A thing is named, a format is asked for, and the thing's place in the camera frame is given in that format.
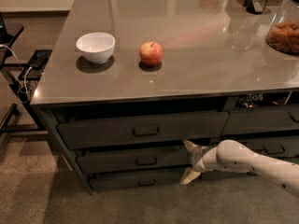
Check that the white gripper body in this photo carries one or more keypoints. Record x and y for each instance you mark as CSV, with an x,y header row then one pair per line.
x,y
196,159

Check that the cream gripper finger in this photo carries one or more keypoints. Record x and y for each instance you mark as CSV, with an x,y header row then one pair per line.
x,y
190,146
189,175

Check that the snack bag in drawer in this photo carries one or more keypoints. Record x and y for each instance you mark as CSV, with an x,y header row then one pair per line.
x,y
263,99

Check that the red apple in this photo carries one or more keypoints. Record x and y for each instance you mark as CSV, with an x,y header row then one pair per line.
x,y
151,53

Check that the white ceramic bowl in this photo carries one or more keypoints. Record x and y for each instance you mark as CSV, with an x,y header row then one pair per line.
x,y
96,47

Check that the glass jar with snacks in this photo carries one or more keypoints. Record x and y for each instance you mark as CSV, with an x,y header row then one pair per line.
x,y
283,34

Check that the black smartphone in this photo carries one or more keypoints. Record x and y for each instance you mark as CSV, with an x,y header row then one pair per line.
x,y
39,58

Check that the black side stand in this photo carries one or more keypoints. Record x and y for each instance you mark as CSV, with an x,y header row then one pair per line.
x,y
18,76

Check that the dark cabinet frame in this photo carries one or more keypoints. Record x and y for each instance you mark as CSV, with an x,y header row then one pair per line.
x,y
55,114

